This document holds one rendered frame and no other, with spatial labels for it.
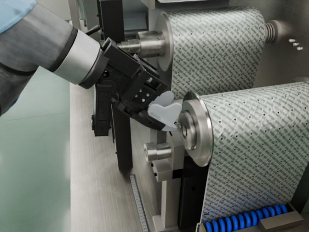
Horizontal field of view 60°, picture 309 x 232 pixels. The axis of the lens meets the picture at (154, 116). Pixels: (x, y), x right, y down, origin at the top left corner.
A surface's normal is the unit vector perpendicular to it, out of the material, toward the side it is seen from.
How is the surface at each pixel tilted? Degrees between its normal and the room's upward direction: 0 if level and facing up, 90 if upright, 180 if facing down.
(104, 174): 0
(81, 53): 68
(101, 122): 92
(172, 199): 90
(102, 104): 92
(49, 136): 0
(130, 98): 90
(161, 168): 0
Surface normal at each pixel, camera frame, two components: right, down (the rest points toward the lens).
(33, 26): 0.47, 0.22
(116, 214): 0.00, -0.82
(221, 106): 0.08, -0.60
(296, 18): -0.97, 0.14
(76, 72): 0.14, 0.68
